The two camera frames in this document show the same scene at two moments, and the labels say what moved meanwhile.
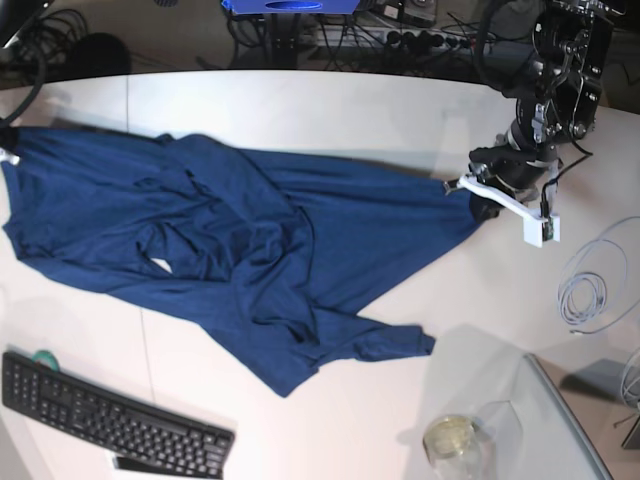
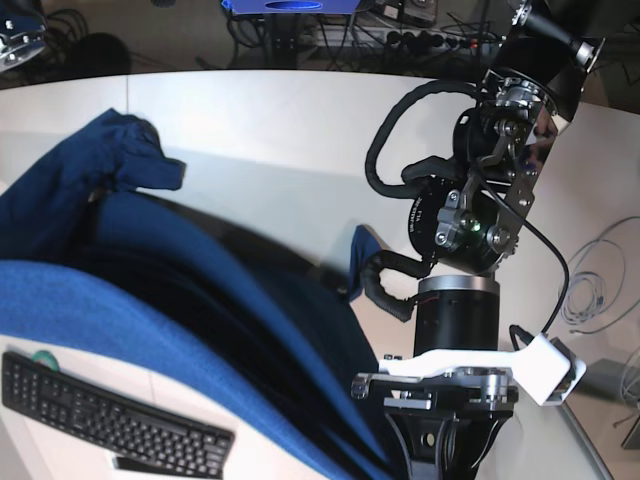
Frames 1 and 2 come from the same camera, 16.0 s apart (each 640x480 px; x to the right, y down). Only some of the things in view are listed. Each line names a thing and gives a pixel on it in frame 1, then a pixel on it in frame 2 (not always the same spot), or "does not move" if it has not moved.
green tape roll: x=42 y=354 does not move
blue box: x=292 y=7 does not move
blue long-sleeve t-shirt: x=270 y=256 -> x=169 y=285
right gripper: x=519 y=167 -> x=458 y=316
